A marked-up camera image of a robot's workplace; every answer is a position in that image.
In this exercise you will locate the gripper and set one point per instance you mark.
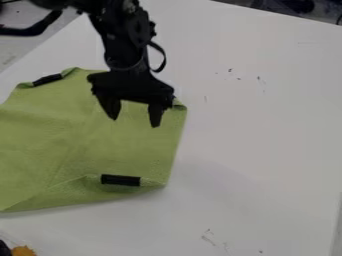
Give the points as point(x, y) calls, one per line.
point(130, 82)

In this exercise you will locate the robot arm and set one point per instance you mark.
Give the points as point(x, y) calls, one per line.
point(122, 30)

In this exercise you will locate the green cloth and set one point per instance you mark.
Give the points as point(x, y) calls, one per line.
point(89, 146)

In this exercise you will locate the orange toy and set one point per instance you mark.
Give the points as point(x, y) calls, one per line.
point(23, 251)

